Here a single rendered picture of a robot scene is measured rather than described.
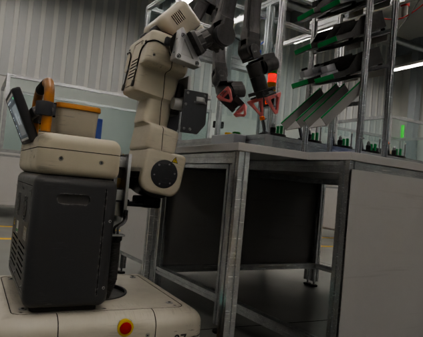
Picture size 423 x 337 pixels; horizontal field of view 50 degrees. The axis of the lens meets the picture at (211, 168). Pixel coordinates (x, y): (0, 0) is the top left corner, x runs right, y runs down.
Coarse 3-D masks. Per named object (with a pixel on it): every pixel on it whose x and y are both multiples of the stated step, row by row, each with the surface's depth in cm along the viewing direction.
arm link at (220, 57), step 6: (216, 0) 213; (216, 6) 212; (216, 12) 213; (210, 18) 217; (216, 54) 206; (222, 54) 207; (216, 60) 204; (222, 60) 205; (216, 66) 203; (222, 66) 204; (216, 72) 202; (216, 78) 202; (216, 84) 206
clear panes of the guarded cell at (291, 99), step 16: (288, 48) 388; (208, 64) 369; (288, 64) 386; (304, 64) 369; (192, 80) 361; (208, 80) 369; (288, 80) 384; (288, 96) 382; (304, 96) 365; (208, 112) 370; (288, 112) 380; (208, 128) 370
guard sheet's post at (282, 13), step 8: (280, 0) 262; (280, 8) 261; (280, 16) 260; (280, 24) 259; (280, 32) 259; (280, 40) 259; (280, 48) 259; (280, 56) 259; (280, 64) 259; (280, 72) 259; (272, 112) 258; (272, 120) 257
